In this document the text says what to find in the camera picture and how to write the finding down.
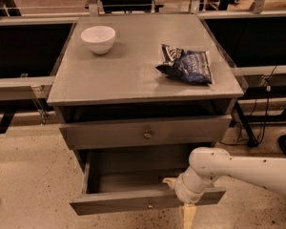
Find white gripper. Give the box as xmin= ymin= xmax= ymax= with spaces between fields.
xmin=162 ymin=169 xmax=215 ymax=229

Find grey drawer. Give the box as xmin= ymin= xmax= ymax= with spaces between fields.
xmin=60 ymin=114 xmax=232 ymax=150
xmin=69 ymin=145 xmax=227 ymax=217

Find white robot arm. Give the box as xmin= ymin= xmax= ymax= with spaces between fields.
xmin=162 ymin=147 xmax=286 ymax=229

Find grey top drawer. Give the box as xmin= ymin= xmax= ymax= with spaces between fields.
xmin=60 ymin=114 xmax=232 ymax=150

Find grey drawer cabinet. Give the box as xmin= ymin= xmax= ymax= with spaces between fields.
xmin=47 ymin=13 xmax=245 ymax=177

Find blue chip bag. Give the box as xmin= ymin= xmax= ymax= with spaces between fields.
xmin=155 ymin=44 xmax=212 ymax=85

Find white ceramic bowl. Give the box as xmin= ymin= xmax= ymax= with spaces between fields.
xmin=81 ymin=26 xmax=116 ymax=54

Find black cables on floor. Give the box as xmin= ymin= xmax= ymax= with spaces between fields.
xmin=218 ymin=65 xmax=277 ymax=148

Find grey metal rail left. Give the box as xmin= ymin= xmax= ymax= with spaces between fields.
xmin=0 ymin=76 xmax=55 ymax=101

